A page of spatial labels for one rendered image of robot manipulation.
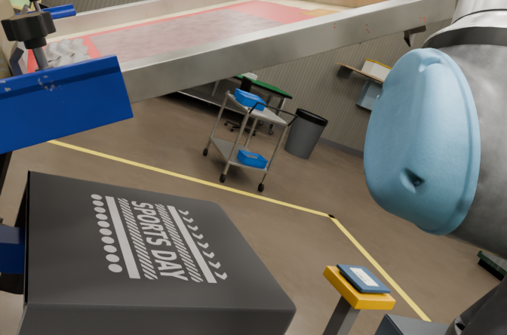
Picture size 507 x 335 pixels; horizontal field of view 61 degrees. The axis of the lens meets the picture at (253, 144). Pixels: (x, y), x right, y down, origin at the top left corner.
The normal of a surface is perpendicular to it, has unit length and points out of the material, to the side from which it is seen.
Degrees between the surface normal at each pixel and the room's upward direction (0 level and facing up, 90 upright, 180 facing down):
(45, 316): 91
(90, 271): 0
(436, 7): 90
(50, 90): 90
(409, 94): 97
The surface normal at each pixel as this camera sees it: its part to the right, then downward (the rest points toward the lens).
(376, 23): 0.43, 0.36
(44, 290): 0.37, -0.91
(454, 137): -0.01, 0.04
